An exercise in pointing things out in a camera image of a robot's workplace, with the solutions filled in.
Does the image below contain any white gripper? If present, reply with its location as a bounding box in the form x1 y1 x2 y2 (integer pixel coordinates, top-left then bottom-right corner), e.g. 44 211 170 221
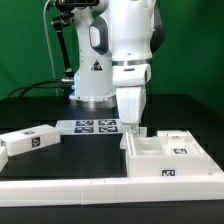
113 64 151 136

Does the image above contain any white cabinet door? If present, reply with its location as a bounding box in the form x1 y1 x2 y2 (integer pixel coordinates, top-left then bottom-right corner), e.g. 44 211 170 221
157 130 204 157
129 127 147 137

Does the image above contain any white cabinet body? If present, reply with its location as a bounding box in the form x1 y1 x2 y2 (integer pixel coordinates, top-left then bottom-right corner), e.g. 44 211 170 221
121 131 224 177

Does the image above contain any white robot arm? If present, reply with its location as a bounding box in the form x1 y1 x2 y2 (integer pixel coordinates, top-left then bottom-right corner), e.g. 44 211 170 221
70 0 164 135

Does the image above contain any white long cabinet top block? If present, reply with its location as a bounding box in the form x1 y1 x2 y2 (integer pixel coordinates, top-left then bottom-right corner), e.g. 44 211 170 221
0 125 60 156

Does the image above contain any white block at left edge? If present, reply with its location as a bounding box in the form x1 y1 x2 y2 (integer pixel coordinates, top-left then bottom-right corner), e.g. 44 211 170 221
0 147 8 172

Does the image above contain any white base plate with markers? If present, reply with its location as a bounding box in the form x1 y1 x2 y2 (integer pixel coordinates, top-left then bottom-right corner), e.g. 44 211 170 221
55 119 131 135

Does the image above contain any white L-shaped fence frame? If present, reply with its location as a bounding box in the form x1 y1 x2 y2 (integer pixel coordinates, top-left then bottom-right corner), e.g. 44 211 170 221
0 130 224 207

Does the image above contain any black cable bundle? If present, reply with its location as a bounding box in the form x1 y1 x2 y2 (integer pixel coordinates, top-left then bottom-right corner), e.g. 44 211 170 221
7 77 75 98

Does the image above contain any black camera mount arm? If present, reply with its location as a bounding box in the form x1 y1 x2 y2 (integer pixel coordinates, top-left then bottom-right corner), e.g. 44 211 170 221
51 0 100 78

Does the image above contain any grey thin cable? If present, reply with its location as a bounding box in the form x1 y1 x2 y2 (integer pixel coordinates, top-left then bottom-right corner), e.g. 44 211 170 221
42 0 60 97

